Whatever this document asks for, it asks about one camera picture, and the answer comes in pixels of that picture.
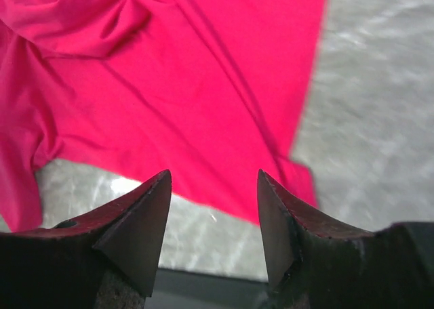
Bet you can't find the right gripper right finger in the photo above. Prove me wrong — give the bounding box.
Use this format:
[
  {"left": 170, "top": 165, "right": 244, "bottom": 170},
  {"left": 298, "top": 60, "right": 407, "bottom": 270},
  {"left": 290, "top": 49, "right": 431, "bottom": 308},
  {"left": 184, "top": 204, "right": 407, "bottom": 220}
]
[{"left": 257, "top": 170, "right": 373, "bottom": 289}]

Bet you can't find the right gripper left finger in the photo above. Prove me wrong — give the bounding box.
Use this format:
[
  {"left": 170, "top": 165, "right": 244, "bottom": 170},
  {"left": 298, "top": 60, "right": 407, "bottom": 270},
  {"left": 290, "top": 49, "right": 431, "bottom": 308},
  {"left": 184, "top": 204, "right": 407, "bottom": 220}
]
[{"left": 1, "top": 170, "right": 172, "bottom": 295}]

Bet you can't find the pink t shirt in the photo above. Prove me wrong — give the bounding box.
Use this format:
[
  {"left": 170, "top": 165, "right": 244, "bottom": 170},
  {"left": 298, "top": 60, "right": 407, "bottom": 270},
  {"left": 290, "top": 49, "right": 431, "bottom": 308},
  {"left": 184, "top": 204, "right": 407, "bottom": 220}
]
[{"left": 1, "top": 0, "right": 326, "bottom": 232}]

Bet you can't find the black base beam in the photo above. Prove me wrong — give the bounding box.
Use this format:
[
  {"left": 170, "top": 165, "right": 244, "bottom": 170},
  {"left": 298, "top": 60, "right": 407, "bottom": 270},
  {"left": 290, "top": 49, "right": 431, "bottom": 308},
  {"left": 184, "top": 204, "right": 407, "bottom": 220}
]
[{"left": 144, "top": 268, "right": 272, "bottom": 309}]

